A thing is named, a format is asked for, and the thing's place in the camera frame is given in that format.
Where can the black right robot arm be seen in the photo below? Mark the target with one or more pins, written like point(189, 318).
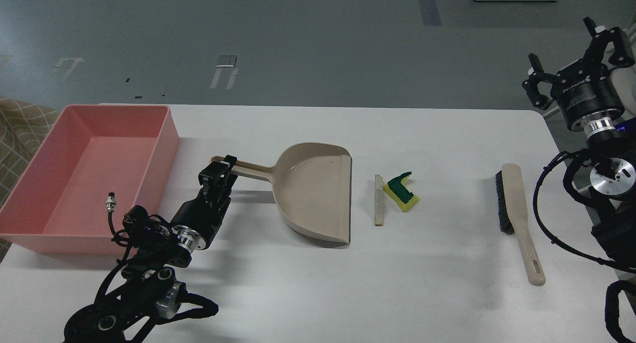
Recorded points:
point(602, 175)

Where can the beige plastic dustpan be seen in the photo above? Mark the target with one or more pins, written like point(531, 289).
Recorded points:
point(311, 185)

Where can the beige checkered cloth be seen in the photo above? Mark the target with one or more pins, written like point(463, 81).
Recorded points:
point(23, 128)

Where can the beige hand brush black bristles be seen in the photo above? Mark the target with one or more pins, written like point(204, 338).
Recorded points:
point(514, 219)

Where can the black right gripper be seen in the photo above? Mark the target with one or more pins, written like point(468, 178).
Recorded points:
point(583, 88)

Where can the yellow green sponge piece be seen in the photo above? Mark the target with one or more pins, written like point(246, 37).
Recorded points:
point(397, 190)

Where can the pink plastic bin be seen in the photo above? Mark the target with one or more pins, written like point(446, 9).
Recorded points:
point(58, 204)

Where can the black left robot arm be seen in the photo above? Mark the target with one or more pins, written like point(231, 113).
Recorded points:
point(143, 286)

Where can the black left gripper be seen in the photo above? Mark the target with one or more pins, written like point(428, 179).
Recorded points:
point(197, 221)

